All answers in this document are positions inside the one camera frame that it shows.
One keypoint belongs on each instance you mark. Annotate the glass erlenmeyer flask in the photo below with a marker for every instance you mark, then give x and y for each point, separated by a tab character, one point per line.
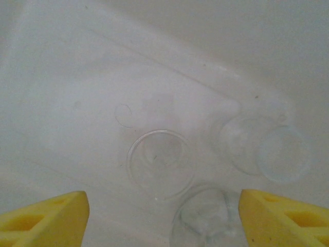
203	221

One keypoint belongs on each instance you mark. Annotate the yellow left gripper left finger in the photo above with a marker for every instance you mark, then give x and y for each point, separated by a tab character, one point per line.
38	223

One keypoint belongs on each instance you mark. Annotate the clear petri dish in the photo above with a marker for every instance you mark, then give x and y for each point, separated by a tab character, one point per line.
159	164

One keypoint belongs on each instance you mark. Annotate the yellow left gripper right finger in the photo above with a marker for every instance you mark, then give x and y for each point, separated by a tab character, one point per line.
282	221

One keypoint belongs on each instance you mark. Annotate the translucent plastic storage bin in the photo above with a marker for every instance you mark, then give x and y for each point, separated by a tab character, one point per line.
77	77

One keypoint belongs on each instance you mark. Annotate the small glass beaker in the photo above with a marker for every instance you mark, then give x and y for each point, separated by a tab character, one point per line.
270	154

